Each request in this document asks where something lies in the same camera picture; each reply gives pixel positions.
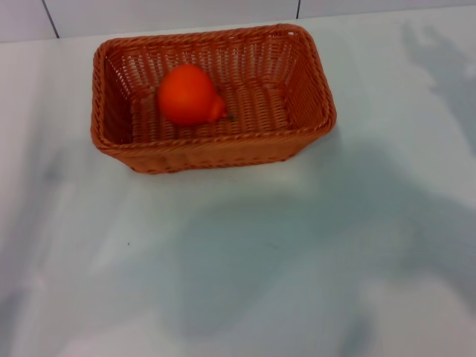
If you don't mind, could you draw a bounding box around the orange toy fruit with stem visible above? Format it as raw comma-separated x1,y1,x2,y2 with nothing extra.
156,63,236,126

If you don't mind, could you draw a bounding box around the orange woven rectangular basket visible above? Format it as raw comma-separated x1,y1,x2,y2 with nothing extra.
90,23,338,176

